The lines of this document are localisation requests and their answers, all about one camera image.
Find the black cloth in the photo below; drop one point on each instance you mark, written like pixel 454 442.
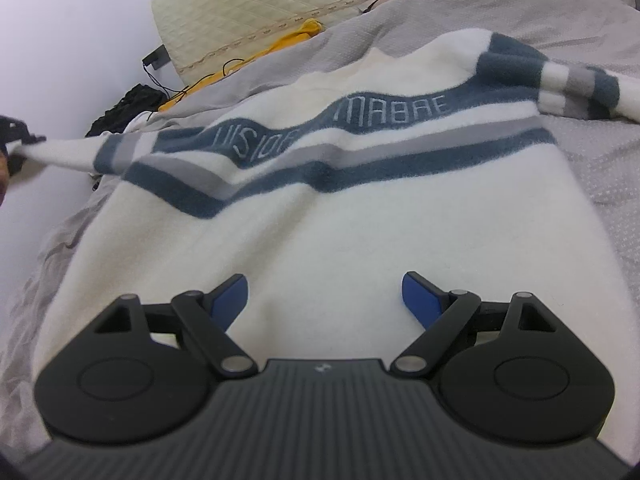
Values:
pixel 125 107

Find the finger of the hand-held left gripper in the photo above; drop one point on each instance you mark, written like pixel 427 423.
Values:
pixel 16 164
pixel 22 130

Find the grey bed cover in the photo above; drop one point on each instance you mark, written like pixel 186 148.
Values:
pixel 600 150

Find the white striped sweater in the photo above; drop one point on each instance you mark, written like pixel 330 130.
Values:
pixel 350 220

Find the black wall charger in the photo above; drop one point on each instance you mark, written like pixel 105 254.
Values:
pixel 157 57

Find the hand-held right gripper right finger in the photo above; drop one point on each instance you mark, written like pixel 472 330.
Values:
pixel 420 300

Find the cream quilted headboard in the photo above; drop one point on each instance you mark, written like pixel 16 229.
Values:
pixel 250 0

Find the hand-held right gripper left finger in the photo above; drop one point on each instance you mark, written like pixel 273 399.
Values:
pixel 230 300

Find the yellow cloth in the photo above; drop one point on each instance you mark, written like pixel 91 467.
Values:
pixel 295 35

